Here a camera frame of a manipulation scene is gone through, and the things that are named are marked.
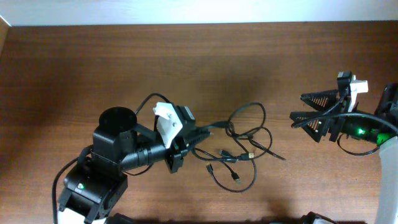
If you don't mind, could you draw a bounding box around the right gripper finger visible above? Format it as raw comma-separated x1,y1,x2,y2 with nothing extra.
300,90,338,111
289,111,331,142

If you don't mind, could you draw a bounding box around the thick black USB cable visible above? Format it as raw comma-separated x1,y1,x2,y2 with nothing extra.
194,101,287,161

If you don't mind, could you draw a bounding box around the black micro USB cable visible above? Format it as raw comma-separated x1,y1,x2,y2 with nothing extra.
206,136,258,194

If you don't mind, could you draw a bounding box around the thin black USB cable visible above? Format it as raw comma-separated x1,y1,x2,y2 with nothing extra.
191,126,274,163

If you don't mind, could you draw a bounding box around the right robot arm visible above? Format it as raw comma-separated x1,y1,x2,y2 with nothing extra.
290,71,397,223

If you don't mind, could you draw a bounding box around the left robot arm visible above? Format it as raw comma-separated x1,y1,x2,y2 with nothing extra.
52,102,210,223

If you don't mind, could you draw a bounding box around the left camera cable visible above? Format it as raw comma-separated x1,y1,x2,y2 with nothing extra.
51,92,172,224

